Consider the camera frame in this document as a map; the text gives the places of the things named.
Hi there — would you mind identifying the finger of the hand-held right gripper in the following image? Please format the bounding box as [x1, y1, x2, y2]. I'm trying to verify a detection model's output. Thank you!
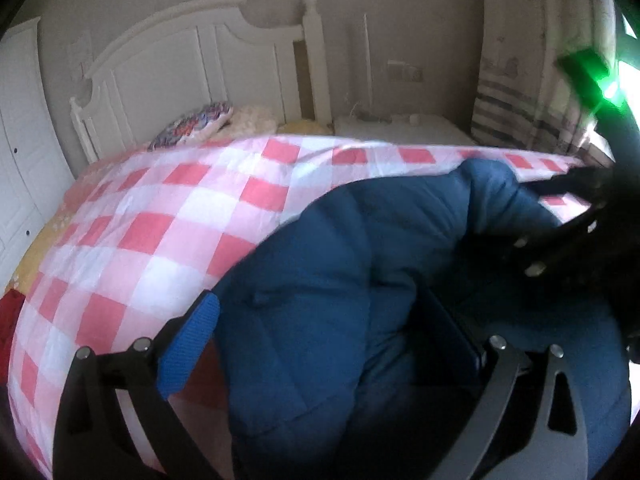
[511, 207, 602, 282]
[529, 166, 610, 197]

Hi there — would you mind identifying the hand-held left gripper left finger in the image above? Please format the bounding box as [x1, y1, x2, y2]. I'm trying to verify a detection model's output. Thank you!
[52, 290, 222, 480]

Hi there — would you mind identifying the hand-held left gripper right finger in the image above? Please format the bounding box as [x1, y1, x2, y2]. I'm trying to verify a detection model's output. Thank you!
[416, 280, 589, 480]

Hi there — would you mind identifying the blue padded jacket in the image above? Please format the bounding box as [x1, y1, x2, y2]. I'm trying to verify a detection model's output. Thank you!
[212, 159, 634, 480]

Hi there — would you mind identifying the pink checkered blanket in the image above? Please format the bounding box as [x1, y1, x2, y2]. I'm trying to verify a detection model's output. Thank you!
[9, 135, 601, 480]

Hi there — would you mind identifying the striped beige curtain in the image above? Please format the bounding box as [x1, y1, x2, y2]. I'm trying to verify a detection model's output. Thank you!
[471, 0, 622, 157]

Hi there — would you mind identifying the white nightstand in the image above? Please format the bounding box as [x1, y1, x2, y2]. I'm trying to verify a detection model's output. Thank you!
[332, 113, 477, 147]

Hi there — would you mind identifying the red cloth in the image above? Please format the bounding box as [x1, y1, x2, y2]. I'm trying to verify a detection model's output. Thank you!
[0, 290, 27, 388]

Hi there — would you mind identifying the zigzag patterned pillow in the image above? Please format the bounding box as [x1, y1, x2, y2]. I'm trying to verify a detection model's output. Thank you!
[147, 102, 236, 152]

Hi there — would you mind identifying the cream fluffy pillow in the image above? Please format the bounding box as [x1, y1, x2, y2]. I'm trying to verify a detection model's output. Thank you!
[227, 105, 279, 137]

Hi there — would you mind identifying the yellow pillow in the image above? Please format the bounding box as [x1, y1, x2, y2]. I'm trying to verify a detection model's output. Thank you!
[276, 118, 332, 136]

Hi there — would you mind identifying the white wardrobe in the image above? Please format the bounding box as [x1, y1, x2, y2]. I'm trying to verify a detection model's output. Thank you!
[0, 16, 77, 292]

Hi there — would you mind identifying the white bed headboard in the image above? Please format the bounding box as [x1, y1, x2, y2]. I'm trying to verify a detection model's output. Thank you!
[69, 0, 334, 164]

